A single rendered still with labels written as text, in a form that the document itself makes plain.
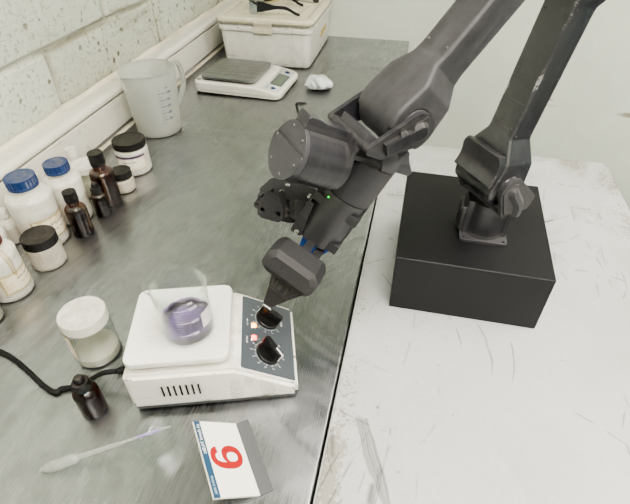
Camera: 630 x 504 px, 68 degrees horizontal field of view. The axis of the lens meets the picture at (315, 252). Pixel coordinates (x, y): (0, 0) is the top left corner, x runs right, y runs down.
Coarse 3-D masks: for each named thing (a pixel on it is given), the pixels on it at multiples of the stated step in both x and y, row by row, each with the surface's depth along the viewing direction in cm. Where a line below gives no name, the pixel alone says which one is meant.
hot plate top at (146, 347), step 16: (208, 288) 62; (224, 288) 62; (144, 304) 59; (224, 304) 59; (144, 320) 57; (224, 320) 57; (128, 336) 56; (144, 336) 55; (160, 336) 55; (224, 336) 55; (128, 352) 54; (144, 352) 54; (160, 352) 54; (176, 352) 54; (192, 352) 54; (208, 352) 54; (224, 352) 54; (128, 368) 53
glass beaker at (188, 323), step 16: (160, 272) 53; (176, 272) 54; (192, 272) 54; (144, 288) 50; (160, 288) 54; (176, 288) 56; (192, 288) 56; (160, 304) 50; (176, 304) 49; (192, 304) 50; (208, 304) 53; (160, 320) 52; (176, 320) 51; (192, 320) 52; (208, 320) 54; (176, 336) 53; (192, 336) 53; (208, 336) 55
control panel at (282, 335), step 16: (256, 304) 64; (256, 320) 62; (288, 320) 65; (272, 336) 61; (288, 336) 63; (256, 352) 58; (288, 352) 60; (256, 368) 56; (272, 368) 57; (288, 368) 58
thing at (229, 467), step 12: (204, 432) 52; (216, 432) 53; (228, 432) 54; (216, 444) 52; (228, 444) 53; (216, 456) 50; (228, 456) 51; (240, 456) 52; (216, 468) 49; (228, 468) 50; (240, 468) 51; (216, 480) 48; (228, 480) 49; (240, 480) 50; (228, 492) 48; (240, 492) 48; (252, 492) 49
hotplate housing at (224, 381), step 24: (240, 312) 61; (240, 336) 58; (240, 360) 56; (144, 384) 54; (168, 384) 55; (192, 384) 55; (216, 384) 55; (240, 384) 56; (264, 384) 56; (288, 384) 57; (144, 408) 58
